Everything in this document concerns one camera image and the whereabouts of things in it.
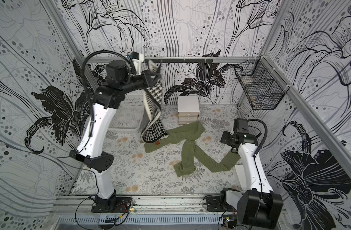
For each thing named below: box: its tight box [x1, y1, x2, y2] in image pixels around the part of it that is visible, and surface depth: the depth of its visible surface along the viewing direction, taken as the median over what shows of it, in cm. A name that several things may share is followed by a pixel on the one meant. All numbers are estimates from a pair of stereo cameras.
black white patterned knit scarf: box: [140, 59, 169, 142], surface depth 67 cm
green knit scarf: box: [144, 121, 242, 177], surface depth 92 cm
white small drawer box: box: [177, 95, 200, 125], surface depth 103 cm
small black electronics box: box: [222, 214, 237, 229], surface depth 72 cm
